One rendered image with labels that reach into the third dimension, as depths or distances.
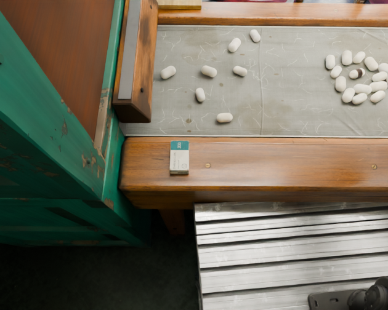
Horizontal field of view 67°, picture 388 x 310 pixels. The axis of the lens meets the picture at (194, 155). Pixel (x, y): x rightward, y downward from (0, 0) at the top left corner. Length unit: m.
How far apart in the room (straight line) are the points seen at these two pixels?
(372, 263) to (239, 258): 0.26
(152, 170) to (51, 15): 0.31
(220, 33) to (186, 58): 0.11
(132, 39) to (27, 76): 0.34
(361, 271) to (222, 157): 0.35
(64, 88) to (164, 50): 0.39
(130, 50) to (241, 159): 0.29
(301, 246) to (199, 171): 0.26
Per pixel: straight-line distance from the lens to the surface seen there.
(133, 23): 0.62
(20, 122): 0.27
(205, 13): 0.78
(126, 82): 0.54
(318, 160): 0.61
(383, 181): 0.65
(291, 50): 0.77
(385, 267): 0.72
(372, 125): 0.73
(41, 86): 0.31
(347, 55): 0.78
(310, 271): 0.66
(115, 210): 0.56
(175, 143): 0.55
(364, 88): 0.74
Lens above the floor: 1.28
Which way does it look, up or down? 68 degrees down
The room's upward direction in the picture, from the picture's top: 2 degrees clockwise
